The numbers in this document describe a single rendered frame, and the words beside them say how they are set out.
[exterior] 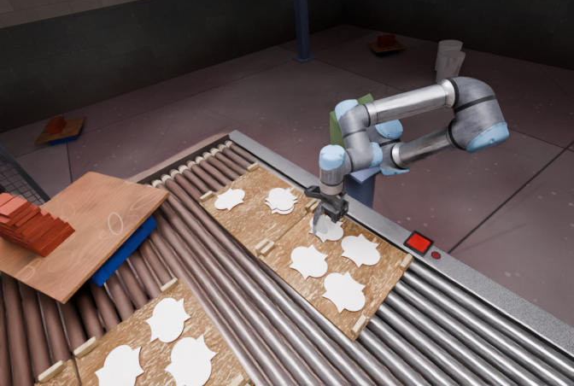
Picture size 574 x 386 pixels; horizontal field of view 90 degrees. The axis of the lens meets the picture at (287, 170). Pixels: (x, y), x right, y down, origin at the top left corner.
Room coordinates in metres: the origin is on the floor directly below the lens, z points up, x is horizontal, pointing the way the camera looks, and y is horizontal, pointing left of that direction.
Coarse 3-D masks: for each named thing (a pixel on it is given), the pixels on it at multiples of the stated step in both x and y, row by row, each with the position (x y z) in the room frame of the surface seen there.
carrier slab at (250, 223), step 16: (256, 176) 1.07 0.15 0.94; (272, 176) 1.06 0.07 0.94; (224, 192) 0.99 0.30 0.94; (256, 192) 0.96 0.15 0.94; (208, 208) 0.90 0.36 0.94; (240, 208) 0.87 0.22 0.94; (256, 208) 0.86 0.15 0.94; (304, 208) 0.82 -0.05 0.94; (224, 224) 0.80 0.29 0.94; (240, 224) 0.79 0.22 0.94; (256, 224) 0.77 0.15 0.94; (272, 224) 0.76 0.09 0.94; (288, 224) 0.75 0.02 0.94; (240, 240) 0.71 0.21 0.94; (256, 240) 0.69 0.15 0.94; (272, 240) 0.68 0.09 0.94; (256, 256) 0.63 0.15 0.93
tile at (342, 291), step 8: (328, 280) 0.49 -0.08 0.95; (336, 280) 0.48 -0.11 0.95; (344, 280) 0.48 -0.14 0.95; (352, 280) 0.48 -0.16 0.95; (328, 288) 0.46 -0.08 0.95; (336, 288) 0.46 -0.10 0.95; (344, 288) 0.45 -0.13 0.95; (352, 288) 0.45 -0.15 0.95; (360, 288) 0.45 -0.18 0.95; (328, 296) 0.43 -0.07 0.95; (336, 296) 0.43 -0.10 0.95; (344, 296) 0.43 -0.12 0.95; (352, 296) 0.42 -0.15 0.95; (360, 296) 0.42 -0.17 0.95; (336, 304) 0.41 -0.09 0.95; (344, 304) 0.40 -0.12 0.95; (352, 304) 0.40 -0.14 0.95; (360, 304) 0.40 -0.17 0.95; (352, 312) 0.38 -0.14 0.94
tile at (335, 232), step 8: (328, 216) 0.76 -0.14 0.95; (312, 224) 0.73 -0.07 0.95; (328, 224) 0.72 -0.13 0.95; (336, 224) 0.71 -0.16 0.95; (312, 232) 0.69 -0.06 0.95; (320, 232) 0.68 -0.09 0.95; (328, 232) 0.68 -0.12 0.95; (336, 232) 0.67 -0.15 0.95; (328, 240) 0.65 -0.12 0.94; (336, 240) 0.64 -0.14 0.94
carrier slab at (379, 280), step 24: (312, 216) 0.78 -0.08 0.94; (288, 240) 0.67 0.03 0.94; (312, 240) 0.66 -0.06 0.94; (288, 264) 0.57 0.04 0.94; (336, 264) 0.55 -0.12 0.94; (384, 264) 0.52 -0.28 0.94; (408, 264) 0.51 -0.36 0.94; (312, 288) 0.47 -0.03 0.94; (384, 288) 0.44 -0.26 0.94; (336, 312) 0.39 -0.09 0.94; (360, 312) 0.38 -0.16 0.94
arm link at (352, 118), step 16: (448, 80) 0.81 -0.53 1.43; (464, 80) 0.80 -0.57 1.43; (480, 80) 0.81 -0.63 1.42; (400, 96) 0.80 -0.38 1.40; (416, 96) 0.79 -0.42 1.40; (432, 96) 0.78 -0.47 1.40; (448, 96) 0.78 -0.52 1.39; (464, 96) 0.77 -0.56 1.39; (480, 96) 0.75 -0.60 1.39; (336, 112) 0.81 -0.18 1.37; (352, 112) 0.77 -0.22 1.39; (368, 112) 0.77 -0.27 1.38; (384, 112) 0.77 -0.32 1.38; (400, 112) 0.77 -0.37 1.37; (416, 112) 0.77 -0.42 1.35; (352, 128) 0.74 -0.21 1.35
